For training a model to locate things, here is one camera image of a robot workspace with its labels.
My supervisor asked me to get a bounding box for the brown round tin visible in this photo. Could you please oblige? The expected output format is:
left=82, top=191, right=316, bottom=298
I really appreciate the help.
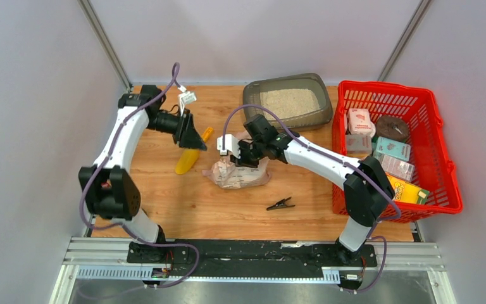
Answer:
left=375, top=115, right=409, bottom=142

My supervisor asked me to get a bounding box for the pink cat litter bag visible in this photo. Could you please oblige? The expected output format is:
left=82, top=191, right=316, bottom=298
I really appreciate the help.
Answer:
left=202, top=130, right=272, bottom=189

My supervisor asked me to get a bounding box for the pink white carton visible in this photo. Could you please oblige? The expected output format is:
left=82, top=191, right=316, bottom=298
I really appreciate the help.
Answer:
left=347, top=108, right=376, bottom=137

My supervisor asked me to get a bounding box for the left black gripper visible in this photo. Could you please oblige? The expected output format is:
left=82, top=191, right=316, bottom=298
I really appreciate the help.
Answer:
left=146, top=109, right=207, bottom=152

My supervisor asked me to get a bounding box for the purple cable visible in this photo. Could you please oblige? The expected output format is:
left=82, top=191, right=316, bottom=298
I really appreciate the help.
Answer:
left=221, top=104, right=402, bottom=295
left=78, top=62, right=201, bottom=290

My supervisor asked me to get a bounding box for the grey litter box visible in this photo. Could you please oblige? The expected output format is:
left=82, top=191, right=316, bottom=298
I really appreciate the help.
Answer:
left=242, top=73, right=333, bottom=131

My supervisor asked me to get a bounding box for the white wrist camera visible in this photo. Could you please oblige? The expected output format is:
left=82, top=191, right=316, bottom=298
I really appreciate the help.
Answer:
left=178, top=91, right=197, bottom=116
left=216, top=134, right=240, bottom=158

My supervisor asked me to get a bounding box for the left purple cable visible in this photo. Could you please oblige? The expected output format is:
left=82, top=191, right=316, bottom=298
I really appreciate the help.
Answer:
left=78, top=62, right=201, bottom=290

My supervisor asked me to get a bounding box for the grey pink box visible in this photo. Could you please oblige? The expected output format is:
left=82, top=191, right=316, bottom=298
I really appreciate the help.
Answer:
left=346, top=134, right=372, bottom=155

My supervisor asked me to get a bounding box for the red plastic basket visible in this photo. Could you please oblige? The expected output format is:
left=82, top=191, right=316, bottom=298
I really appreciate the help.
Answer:
left=332, top=80, right=464, bottom=223

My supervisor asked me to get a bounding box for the yellow plastic scoop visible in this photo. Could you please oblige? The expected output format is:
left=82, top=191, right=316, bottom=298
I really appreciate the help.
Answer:
left=175, top=127, right=214, bottom=175

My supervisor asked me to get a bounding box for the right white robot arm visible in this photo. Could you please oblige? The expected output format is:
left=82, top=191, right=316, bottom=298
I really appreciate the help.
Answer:
left=217, top=114, right=395, bottom=265

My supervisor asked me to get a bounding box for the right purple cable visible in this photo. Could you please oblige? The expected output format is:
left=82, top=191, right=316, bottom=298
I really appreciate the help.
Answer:
left=221, top=104, right=402, bottom=295

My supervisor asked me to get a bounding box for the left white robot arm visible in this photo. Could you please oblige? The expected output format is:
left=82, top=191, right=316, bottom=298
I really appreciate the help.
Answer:
left=78, top=85, right=207, bottom=263

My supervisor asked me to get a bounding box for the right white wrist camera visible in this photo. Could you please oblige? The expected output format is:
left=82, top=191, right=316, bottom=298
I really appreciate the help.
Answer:
left=216, top=134, right=240, bottom=158

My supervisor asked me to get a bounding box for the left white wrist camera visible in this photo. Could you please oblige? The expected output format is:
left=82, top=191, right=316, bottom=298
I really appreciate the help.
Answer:
left=178, top=91, right=197, bottom=116

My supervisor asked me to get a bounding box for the black bag clip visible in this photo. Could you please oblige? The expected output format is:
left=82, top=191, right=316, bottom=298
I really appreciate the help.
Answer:
left=266, top=196, right=295, bottom=211

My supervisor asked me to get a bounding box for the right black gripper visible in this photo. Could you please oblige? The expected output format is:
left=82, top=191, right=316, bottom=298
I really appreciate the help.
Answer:
left=231, top=139, right=267, bottom=168

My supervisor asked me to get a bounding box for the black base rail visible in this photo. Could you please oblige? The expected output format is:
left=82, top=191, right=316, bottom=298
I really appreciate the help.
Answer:
left=126, top=239, right=378, bottom=279

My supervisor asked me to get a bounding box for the teal box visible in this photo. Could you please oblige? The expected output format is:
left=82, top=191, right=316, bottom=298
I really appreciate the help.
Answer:
left=373, top=137, right=411, bottom=162

